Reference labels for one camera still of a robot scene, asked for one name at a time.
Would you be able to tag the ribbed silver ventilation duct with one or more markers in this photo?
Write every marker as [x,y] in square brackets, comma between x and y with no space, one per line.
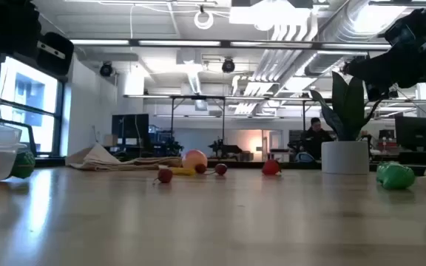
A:
[346,29]

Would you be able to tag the beige folded cloth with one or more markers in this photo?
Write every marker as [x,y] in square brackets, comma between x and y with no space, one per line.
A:
[98,157]

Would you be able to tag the long ceiling light bar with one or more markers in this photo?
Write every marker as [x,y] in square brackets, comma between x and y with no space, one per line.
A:
[179,43]

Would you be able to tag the large window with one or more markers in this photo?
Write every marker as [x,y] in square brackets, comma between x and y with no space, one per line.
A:
[28,96]

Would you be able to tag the black aluminium table frame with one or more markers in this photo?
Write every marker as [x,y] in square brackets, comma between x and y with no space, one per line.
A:
[250,165]

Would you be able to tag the black computer monitor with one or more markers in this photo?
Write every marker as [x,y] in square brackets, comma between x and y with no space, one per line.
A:
[129,125]

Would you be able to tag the orange toy carrot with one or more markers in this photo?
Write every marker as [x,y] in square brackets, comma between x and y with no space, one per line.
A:
[26,166]

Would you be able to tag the round black ceiling camera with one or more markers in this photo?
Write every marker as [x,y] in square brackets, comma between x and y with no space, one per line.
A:
[105,69]
[228,65]

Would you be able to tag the toy peach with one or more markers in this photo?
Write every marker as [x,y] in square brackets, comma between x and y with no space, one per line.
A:
[194,159]

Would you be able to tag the red toy strawberry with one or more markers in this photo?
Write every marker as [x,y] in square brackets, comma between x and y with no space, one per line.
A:
[270,168]

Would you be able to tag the wide dark computer monitor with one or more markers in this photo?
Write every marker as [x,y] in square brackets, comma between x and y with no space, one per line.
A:
[416,131]

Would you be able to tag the person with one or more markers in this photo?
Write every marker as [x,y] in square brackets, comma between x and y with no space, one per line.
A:
[314,142]

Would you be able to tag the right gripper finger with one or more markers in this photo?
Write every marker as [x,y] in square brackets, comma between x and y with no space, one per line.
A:
[372,64]
[377,80]

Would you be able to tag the snake plant in white pot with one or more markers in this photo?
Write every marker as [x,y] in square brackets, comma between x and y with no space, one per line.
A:
[345,157]

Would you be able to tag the red toy cherry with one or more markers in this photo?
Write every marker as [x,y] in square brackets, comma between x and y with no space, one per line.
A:
[165,176]
[220,169]

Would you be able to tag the yellow toy pepper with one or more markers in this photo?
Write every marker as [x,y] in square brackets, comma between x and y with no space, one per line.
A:
[183,171]

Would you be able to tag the green toy pea pod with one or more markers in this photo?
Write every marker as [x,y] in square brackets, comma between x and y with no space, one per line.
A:
[396,177]

